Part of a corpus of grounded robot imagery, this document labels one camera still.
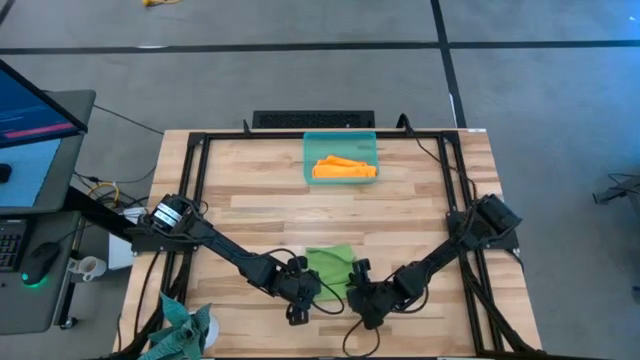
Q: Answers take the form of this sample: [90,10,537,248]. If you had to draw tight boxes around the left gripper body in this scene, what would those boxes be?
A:
[272,269,324,314]

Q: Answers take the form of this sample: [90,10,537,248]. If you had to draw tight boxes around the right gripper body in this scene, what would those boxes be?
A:
[346,279,399,316]

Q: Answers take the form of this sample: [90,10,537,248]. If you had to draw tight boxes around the green microfiber towel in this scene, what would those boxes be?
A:
[304,243,357,302]

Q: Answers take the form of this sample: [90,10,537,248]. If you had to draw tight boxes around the orange microfiber towel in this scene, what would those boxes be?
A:
[311,154,379,180]

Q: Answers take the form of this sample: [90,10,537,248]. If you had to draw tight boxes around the teal plastic basket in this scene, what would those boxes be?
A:
[302,130,380,186]

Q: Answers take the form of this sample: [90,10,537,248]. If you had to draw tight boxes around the white plant pot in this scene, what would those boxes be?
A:
[199,310,221,351]

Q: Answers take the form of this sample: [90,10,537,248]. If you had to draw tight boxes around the teal artificial plant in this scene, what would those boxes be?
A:
[138,292,214,360]

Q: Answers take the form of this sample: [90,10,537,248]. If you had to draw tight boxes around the white box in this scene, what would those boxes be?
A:
[107,207,136,271]

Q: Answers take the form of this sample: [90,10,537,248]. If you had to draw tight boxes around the black angled bar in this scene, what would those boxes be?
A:
[62,185,151,241]

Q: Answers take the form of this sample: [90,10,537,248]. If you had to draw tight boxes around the grey computer desk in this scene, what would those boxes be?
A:
[0,88,98,337]

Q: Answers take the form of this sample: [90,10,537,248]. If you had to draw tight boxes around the black computer mouse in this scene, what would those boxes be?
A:
[19,242,62,287]

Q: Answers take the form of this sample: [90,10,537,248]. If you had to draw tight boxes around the black stand leg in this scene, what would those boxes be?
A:
[593,172,640,205]

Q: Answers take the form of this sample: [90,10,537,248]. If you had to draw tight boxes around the black keyboard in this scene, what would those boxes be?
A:
[0,218,29,274]

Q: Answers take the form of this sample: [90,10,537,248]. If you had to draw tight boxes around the computer monitor blue screen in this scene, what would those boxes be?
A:
[0,58,90,150]

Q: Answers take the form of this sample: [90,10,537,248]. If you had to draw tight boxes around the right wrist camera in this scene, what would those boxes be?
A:
[360,313,387,332]

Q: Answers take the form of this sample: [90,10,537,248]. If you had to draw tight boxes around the left gripper camera cable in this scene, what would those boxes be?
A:
[264,247,347,316]

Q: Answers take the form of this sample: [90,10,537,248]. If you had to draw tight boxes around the gripper camera cable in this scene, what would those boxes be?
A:
[341,319,382,359]
[264,247,347,316]

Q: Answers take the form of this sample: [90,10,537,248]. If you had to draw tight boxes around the right gripper camera cable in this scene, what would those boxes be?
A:
[341,319,382,359]

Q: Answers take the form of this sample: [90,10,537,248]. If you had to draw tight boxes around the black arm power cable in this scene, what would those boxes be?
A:
[407,122,476,201]

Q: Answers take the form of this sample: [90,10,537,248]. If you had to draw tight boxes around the black metal table frame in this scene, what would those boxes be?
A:
[149,128,546,360]

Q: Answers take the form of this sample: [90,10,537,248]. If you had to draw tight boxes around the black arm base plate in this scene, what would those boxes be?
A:
[449,209,521,251]
[130,227,201,254]

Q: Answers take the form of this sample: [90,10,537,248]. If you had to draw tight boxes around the yellow cable loop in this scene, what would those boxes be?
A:
[87,180,121,209]

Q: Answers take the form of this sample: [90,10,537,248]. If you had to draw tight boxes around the black floor cable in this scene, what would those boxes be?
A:
[92,103,165,136]

